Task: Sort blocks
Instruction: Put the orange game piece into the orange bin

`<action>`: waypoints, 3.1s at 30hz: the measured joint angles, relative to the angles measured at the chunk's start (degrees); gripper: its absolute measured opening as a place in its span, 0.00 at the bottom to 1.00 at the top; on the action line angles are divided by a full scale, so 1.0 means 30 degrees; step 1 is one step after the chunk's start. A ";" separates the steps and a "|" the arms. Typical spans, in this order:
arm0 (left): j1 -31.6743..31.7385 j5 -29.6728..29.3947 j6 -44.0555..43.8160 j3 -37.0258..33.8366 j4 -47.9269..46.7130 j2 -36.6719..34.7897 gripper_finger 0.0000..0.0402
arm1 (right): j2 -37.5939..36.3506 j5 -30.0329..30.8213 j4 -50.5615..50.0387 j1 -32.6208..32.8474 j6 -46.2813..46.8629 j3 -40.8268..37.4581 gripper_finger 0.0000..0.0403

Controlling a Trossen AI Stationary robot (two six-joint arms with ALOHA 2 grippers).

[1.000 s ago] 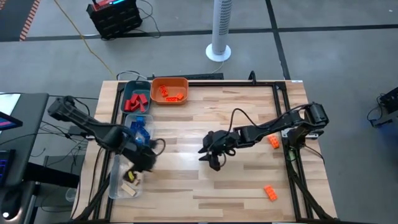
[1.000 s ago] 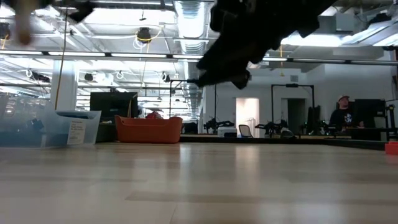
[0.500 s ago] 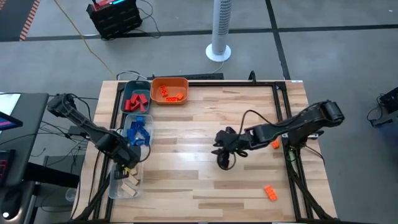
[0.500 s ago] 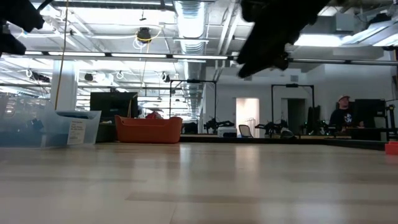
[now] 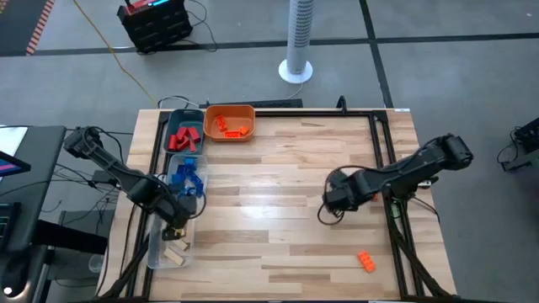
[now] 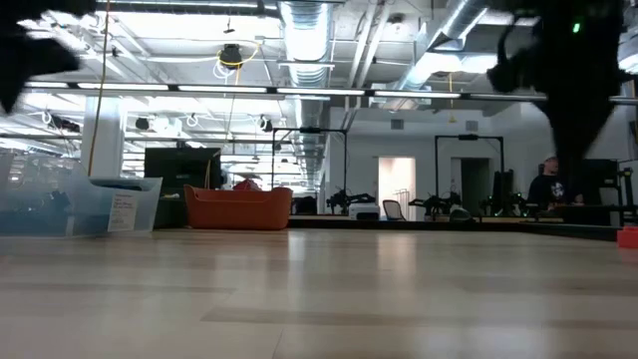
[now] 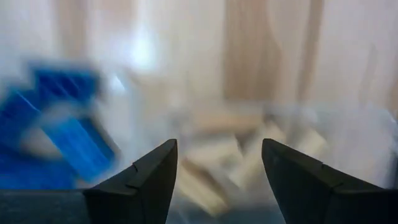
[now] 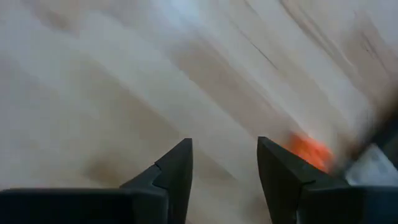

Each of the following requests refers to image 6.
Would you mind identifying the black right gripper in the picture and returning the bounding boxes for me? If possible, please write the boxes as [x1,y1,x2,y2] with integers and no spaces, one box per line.
[486,19,627,200]

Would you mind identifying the orange-red toy brick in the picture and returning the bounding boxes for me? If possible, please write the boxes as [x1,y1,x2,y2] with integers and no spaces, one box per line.
[616,226,638,249]

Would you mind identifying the black cabinets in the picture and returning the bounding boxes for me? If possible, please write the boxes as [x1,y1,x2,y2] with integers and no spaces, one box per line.
[537,158,619,223]

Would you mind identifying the person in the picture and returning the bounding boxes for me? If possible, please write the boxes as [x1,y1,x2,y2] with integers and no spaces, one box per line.
[526,155,585,211]

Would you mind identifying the black equipment stand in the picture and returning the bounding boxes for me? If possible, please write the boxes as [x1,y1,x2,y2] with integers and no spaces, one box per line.
[600,167,638,223]

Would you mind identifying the white column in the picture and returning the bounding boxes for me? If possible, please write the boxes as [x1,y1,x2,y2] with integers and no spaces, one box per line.
[81,97,126,179]

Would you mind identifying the clear plastic bin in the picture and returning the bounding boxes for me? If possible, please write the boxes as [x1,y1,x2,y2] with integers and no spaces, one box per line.
[0,154,163,238]

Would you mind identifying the white paper label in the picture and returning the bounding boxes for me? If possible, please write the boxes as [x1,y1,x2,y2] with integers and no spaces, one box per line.
[107,192,139,233]

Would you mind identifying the black monitor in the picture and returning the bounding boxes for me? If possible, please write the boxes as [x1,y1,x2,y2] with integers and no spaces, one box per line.
[144,147,223,200]

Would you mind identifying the office chair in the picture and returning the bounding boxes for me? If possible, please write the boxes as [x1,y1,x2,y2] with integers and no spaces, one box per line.
[382,199,405,219]

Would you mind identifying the white box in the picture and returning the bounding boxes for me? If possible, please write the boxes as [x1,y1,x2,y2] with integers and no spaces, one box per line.
[348,202,381,219]

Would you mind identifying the orange plastic tub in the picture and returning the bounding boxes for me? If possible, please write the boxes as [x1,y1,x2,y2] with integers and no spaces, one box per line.
[182,183,293,230]

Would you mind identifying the yellow hanging cable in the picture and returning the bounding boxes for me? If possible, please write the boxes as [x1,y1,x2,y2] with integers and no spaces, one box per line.
[87,0,112,178]

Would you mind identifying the black rig frame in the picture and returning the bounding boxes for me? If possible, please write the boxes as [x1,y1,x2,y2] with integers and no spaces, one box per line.
[271,127,349,216]
[435,134,504,218]

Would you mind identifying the black ceiling cord reel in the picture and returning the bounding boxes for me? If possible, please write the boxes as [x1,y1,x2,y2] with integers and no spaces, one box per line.
[219,43,244,70]

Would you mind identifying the long ceiling light rail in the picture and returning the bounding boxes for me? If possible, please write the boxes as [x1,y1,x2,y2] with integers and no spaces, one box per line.
[22,79,638,106]

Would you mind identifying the silver ventilation duct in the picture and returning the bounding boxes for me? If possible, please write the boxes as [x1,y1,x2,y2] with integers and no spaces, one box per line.
[277,0,334,200]

